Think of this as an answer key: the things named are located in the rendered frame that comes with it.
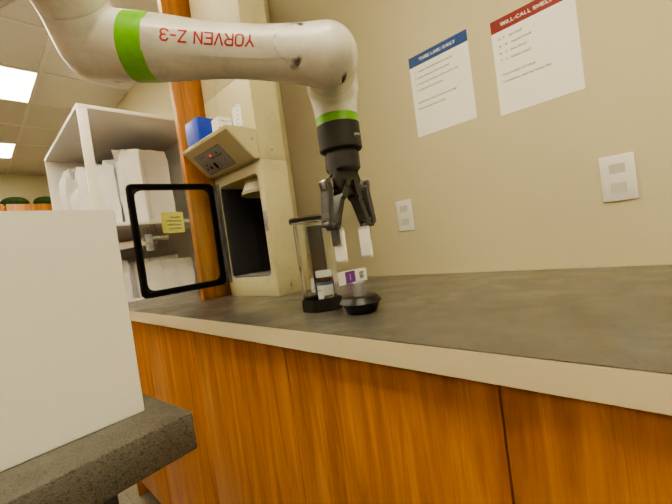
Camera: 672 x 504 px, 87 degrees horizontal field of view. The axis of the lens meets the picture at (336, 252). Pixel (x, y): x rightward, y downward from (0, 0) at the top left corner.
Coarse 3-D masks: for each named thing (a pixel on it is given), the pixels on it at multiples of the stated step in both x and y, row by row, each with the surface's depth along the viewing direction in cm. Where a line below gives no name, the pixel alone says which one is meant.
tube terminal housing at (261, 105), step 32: (224, 96) 130; (256, 96) 121; (256, 128) 120; (256, 160) 121; (288, 160) 139; (288, 192) 128; (288, 224) 126; (288, 256) 125; (256, 288) 131; (288, 288) 124
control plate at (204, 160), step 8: (216, 144) 120; (208, 152) 126; (224, 152) 122; (200, 160) 132; (208, 160) 130; (216, 160) 128; (224, 160) 126; (232, 160) 124; (208, 168) 134; (216, 168) 132; (224, 168) 130
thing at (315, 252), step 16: (304, 224) 83; (320, 224) 83; (304, 240) 83; (320, 240) 83; (304, 256) 83; (320, 256) 83; (304, 272) 84; (320, 272) 83; (336, 272) 86; (304, 288) 84; (320, 288) 83; (336, 288) 85
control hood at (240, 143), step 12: (216, 132) 116; (228, 132) 113; (240, 132) 115; (252, 132) 119; (204, 144) 123; (228, 144) 118; (240, 144) 115; (252, 144) 118; (192, 156) 132; (240, 156) 120; (252, 156) 118; (228, 168) 129
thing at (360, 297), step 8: (352, 288) 77; (360, 288) 76; (344, 296) 78; (352, 296) 77; (360, 296) 75; (368, 296) 74; (376, 296) 75; (344, 304) 74; (352, 304) 73; (360, 304) 73; (368, 304) 73; (376, 304) 75; (352, 312) 74; (360, 312) 74; (368, 312) 74
